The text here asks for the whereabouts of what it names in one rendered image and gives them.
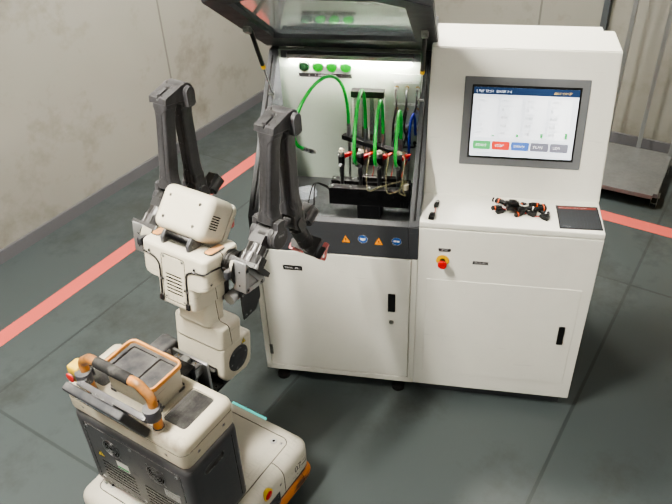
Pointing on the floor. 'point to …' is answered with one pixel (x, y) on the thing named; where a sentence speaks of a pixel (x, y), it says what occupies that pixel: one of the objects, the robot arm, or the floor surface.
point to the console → (537, 66)
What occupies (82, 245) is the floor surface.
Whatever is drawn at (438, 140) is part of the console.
